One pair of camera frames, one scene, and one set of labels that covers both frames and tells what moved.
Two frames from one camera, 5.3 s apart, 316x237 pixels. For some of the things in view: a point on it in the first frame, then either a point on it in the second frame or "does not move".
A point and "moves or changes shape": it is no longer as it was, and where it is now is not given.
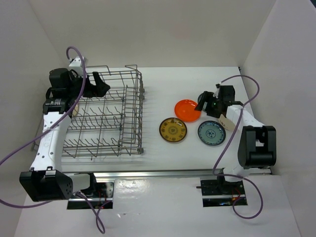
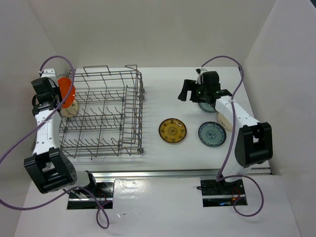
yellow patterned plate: [173, 129] does not move
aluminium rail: [149, 174] does not move
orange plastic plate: [184, 110] moves or changes shape
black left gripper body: [76, 89] to [56, 94]
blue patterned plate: [212, 133] does not move
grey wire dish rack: [110, 125] does not move
